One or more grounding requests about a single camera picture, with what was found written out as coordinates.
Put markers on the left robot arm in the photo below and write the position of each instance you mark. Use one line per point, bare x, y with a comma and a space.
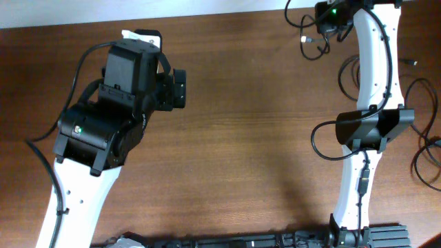
96, 133

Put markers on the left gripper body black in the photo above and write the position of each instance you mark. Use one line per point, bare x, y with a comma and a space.
179, 88

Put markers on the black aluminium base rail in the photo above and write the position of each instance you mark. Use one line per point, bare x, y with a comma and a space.
241, 239

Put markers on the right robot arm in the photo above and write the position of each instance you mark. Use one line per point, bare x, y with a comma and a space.
364, 133

